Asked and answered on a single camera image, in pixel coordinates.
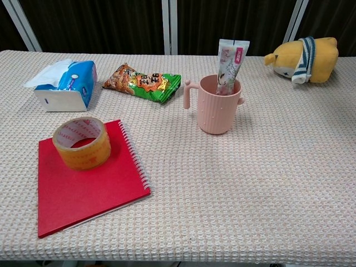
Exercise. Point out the beige waffle tablecloth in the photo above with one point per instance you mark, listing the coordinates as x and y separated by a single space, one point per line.
222 194

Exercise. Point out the orange green snack bag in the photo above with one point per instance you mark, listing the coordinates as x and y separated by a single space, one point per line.
144 83

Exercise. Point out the red spiral notebook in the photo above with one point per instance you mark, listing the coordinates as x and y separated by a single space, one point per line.
83 194

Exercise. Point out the blue tissue pack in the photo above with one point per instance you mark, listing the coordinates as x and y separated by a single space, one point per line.
75 80

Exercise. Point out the clear packing tape roll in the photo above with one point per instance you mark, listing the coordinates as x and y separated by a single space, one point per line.
83 160

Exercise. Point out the floral print toothpaste tube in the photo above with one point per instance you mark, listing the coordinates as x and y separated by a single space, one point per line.
231 64

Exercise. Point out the yellow plush toy with scarf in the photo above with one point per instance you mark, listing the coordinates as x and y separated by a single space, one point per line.
322 61

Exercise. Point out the black pleated curtain panel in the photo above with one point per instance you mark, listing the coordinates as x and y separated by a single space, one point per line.
200 25
8 33
97 25
333 16

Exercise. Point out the white frame post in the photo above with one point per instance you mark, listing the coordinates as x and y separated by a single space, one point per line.
297 19
26 27
169 27

